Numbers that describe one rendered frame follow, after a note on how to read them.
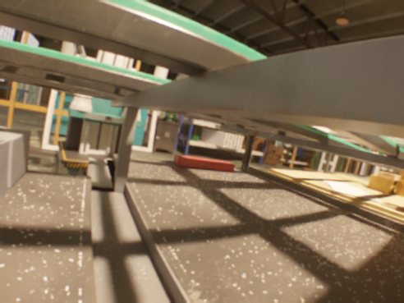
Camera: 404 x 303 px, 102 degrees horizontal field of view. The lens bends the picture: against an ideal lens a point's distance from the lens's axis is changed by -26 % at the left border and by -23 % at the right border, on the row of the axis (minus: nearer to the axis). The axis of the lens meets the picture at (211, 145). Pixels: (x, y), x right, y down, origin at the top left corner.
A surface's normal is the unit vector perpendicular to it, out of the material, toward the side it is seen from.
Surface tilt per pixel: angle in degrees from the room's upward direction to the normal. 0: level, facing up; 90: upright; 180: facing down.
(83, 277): 0
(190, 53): 90
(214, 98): 90
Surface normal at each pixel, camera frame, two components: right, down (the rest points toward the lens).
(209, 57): 0.51, 0.17
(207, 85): -0.84, -0.14
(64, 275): 0.21, -0.98
